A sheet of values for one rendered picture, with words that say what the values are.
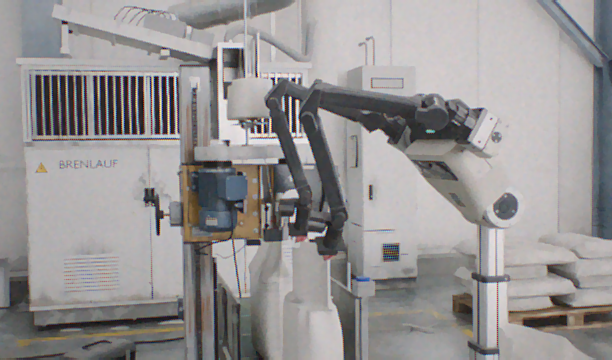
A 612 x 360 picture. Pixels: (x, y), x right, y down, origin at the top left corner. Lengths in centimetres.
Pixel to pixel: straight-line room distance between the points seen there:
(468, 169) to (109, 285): 389
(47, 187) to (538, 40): 538
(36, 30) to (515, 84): 492
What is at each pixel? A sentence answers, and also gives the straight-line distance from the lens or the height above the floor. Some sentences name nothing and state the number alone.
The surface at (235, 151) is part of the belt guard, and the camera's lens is 272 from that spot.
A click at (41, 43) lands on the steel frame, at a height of 232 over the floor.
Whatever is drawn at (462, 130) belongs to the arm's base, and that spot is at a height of 146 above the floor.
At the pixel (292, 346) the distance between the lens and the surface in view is 272.
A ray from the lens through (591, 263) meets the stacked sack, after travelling 576.
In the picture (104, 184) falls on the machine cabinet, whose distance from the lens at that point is 562.
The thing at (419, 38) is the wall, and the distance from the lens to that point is 759.
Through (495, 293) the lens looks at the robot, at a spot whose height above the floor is 89.
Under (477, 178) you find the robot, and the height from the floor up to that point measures 130.
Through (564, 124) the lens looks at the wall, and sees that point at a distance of 836.
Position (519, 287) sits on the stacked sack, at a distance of 539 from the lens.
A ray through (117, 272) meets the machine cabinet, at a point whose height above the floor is 43.
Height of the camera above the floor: 142
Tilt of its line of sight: 3 degrees down
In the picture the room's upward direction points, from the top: 1 degrees counter-clockwise
